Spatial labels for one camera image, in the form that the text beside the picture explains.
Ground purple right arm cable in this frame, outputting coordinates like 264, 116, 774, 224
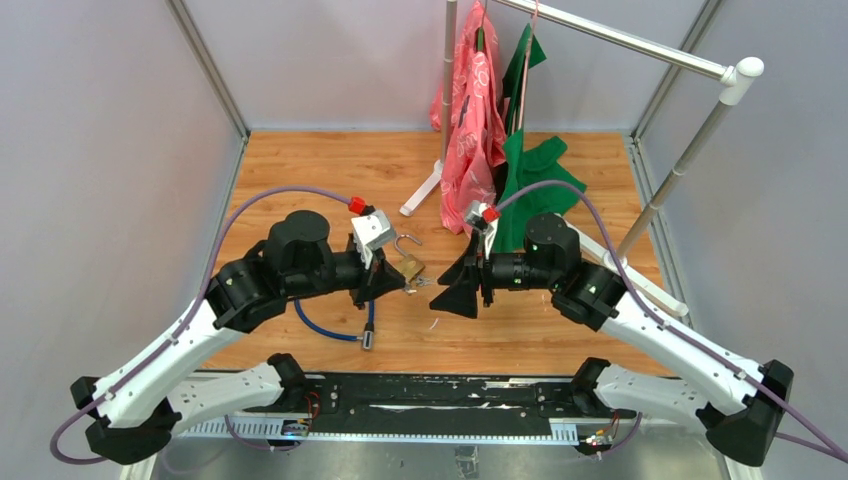
482, 180, 848, 465

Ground silver padlock keys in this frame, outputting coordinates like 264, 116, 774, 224
415, 275, 438, 288

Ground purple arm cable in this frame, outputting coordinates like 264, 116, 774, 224
50, 185, 367, 465
482, 180, 848, 465

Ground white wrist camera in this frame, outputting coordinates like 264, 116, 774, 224
464, 200, 500, 259
351, 209, 397, 268

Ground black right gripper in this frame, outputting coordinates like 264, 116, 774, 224
430, 229, 559, 320

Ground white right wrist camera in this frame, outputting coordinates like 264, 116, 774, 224
464, 200, 500, 259

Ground metal clothes rack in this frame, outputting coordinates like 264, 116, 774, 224
399, 1, 765, 317

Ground pink clothes hanger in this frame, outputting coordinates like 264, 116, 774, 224
513, 0, 540, 132

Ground pink patterned garment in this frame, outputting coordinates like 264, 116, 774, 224
440, 1, 506, 234

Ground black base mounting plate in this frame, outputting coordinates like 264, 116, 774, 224
249, 372, 635, 441

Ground blue cable lock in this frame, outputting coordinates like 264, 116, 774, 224
294, 298, 378, 352

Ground brass padlock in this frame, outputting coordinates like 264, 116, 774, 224
394, 234, 425, 284

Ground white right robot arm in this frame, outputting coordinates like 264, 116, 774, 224
429, 213, 794, 467

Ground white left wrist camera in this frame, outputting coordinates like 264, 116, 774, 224
351, 209, 397, 268

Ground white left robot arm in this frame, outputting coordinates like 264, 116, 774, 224
71, 206, 405, 465

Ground green garment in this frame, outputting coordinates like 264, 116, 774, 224
493, 24, 587, 253

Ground aluminium frame rail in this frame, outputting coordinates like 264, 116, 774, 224
165, 0, 251, 144

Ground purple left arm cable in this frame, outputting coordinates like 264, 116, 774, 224
50, 185, 367, 465

